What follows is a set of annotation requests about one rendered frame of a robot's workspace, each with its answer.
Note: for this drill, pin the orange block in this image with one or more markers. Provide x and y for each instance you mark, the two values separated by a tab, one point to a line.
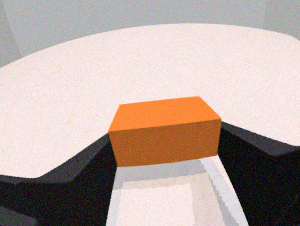
164	131

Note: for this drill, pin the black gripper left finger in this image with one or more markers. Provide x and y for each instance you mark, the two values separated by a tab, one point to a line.
76	193

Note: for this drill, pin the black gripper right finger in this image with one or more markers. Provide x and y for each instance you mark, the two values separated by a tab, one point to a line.
265	173

